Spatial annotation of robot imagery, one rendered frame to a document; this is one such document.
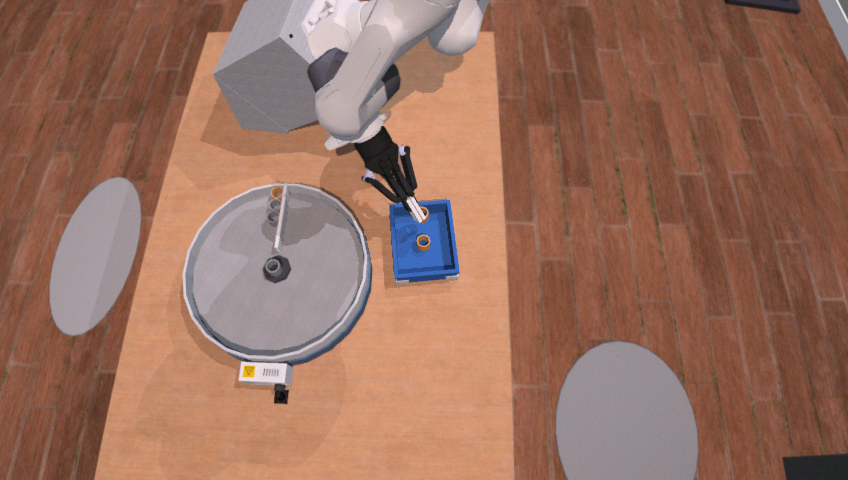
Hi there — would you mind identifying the blue crate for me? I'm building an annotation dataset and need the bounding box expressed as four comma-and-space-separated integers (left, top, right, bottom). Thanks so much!
389, 200, 460, 285

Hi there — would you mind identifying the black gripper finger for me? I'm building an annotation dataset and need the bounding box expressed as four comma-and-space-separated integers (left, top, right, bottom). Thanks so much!
388, 145, 426, 220
361, 160, 422, 223

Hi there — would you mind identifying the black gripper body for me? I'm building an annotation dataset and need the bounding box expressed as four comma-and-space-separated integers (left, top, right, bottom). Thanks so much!
354, 126, 399, 175

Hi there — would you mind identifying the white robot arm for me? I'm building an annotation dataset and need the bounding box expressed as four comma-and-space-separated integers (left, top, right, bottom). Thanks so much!
301, 0, 489, 150

